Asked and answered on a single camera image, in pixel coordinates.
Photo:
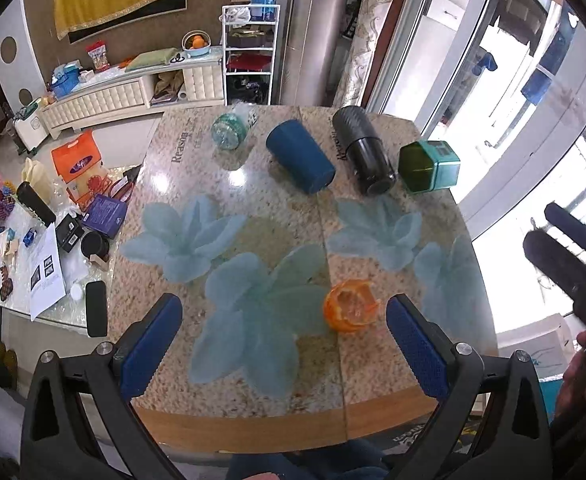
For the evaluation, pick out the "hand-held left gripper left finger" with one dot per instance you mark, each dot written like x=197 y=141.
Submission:
x=150 y=347

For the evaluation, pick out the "black television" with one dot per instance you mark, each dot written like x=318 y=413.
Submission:
x=133 y=14

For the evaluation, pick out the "orange gift bag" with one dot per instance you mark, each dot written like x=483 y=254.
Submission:
x=79 y=159

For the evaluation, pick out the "dark blue flat box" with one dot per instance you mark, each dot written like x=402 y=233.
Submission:
x=104 y=213

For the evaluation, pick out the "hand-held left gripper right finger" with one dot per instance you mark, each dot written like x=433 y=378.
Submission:
x=418 y=347

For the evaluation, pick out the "red snack bag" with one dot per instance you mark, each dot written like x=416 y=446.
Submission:
x=98 y=56

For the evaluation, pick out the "white plastic bag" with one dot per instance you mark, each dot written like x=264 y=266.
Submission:
x=238 y=15

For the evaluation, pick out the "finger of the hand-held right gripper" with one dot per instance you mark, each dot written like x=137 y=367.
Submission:
x=580 y=232
x=558 y=260

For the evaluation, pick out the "red cloth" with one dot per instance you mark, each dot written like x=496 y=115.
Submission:
x=248 y=62

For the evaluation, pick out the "person's right hand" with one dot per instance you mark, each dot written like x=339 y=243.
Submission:
x=570 y=390

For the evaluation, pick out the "black cylindrical cup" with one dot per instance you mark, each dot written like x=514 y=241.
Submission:
x=365 y=152

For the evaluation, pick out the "dark blue cup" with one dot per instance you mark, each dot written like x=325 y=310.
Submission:
x=300 y=156

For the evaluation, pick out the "patterned curtain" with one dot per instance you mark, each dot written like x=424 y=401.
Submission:
x=370 y=35

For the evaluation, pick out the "white printed paper sheet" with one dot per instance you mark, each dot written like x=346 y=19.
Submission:
x=47 y=272

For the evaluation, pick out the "bowl of oranges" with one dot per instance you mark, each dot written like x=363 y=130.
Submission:
x=198 y=44

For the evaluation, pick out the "white cardboard box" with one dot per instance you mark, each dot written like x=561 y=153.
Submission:
x=540 y=346

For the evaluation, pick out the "small black box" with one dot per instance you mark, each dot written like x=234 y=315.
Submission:
x=70 y=233

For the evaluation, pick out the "glass coffee table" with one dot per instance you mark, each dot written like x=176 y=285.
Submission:
x=33 y=305

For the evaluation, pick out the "clear plastic bottle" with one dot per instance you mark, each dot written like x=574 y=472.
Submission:
x=228 y=131

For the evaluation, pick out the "standing air conditioner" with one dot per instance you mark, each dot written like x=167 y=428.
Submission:
x=318 y=30

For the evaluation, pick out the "green hexagonal tin box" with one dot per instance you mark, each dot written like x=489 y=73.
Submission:
x=429 y=166

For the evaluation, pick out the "white air purifier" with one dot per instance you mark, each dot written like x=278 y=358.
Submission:
x=28 y=127

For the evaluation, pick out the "orange peel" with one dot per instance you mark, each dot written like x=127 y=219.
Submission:
x=350 y=307

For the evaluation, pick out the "pale yellow cloth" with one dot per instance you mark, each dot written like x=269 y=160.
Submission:
x=35 y=176

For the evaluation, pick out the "blue plastic basket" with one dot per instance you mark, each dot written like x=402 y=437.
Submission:
x=65 y=81

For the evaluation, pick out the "black mug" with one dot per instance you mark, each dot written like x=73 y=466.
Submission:
x=94 y=245

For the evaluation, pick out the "white TV cabinet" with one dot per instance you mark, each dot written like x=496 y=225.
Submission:
x=133 y=91

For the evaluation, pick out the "green cushion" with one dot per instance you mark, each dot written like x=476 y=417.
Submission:
x=153 y=58

